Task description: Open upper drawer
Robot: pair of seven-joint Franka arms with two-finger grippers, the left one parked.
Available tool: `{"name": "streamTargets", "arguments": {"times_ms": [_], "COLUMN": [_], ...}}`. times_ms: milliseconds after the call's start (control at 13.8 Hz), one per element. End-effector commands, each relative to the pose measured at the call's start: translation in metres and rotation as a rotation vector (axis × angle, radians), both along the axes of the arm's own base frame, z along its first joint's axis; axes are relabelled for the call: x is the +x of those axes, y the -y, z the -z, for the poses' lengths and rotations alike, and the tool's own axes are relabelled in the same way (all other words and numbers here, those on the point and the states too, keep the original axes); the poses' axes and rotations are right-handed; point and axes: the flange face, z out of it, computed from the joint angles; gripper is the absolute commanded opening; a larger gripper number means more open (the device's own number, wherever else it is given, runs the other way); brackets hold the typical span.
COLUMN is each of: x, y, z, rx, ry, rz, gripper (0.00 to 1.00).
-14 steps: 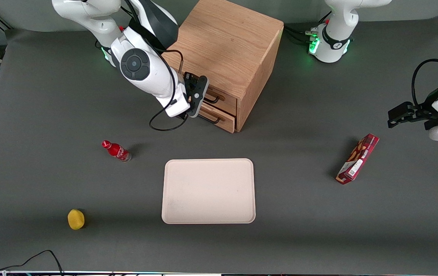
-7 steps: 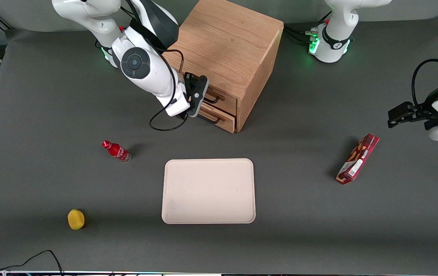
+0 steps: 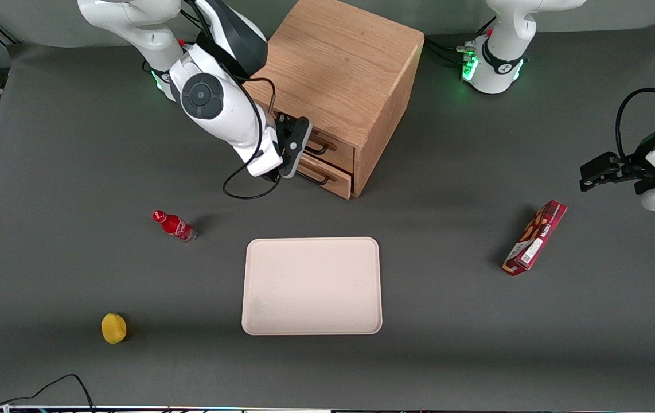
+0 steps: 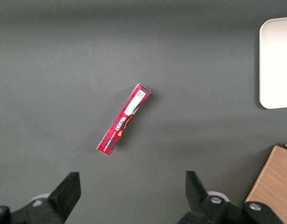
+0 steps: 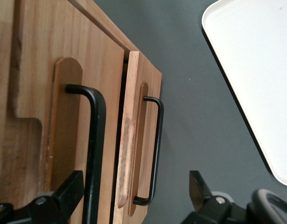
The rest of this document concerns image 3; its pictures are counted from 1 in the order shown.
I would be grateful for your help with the beige plastic tray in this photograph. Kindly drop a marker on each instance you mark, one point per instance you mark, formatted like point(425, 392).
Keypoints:
point(311, 287)

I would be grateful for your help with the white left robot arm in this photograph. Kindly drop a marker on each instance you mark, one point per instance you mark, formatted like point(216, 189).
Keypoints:
point(499, 69)

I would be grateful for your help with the red cookie box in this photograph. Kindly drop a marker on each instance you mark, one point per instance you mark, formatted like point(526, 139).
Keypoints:
point(534, 238)

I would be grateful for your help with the wooden drawer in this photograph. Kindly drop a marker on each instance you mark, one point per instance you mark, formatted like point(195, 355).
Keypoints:
point(339, 182)
point(343, 150)

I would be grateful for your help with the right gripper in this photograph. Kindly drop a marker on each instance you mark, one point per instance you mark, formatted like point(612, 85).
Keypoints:
point(283, 127)

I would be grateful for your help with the yellow lemon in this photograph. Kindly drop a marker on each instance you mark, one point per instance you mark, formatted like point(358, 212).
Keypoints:
point(113, 328)

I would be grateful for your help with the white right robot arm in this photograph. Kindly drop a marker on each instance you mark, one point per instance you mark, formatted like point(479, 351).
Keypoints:
point(218, 115)

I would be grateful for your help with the red cola bottle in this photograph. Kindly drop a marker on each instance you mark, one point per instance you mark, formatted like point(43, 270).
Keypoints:
point(175, 226)

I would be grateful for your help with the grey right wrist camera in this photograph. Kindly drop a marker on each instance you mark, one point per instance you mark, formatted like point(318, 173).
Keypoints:
point(296, 146)

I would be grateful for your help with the wooden drawer cabinet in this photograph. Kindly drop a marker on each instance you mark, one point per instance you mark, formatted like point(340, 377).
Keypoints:
point(333, 57)

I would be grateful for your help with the wooden drawer, short front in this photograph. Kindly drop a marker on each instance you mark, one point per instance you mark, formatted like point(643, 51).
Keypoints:
point(339, 182)

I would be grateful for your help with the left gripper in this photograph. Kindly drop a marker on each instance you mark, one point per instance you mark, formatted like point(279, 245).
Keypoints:
point(639, 168)

